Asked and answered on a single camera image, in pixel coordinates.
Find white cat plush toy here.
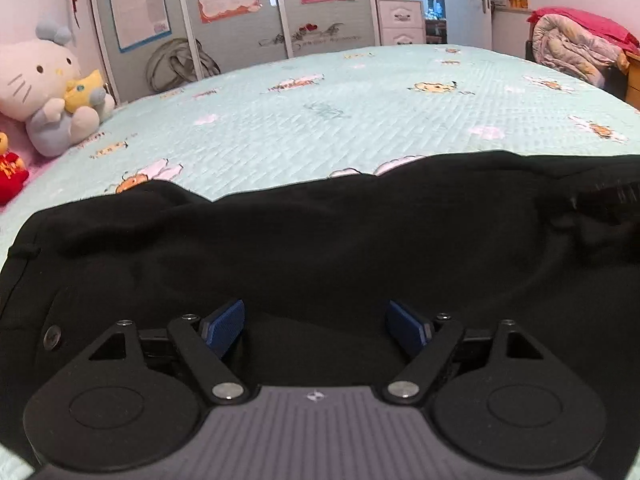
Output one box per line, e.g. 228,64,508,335
1,20,115,158

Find folded pink grey quilt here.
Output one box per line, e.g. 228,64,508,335
525,6,639,89

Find black trousers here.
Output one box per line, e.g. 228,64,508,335
1,152,639,479

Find mint quilted bee bedspread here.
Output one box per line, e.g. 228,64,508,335
1,46,639,479

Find grey sliding wardrobe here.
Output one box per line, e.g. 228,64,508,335
90,0,380,103

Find white drawer cabinet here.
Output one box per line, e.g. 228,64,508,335
378,0,426,46

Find red small plush toy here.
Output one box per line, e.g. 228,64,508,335
0,132,29,207

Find blue framed paper poster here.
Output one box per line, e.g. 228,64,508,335
110,0,171,53

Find white door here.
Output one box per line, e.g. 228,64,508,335
445,0,492,50

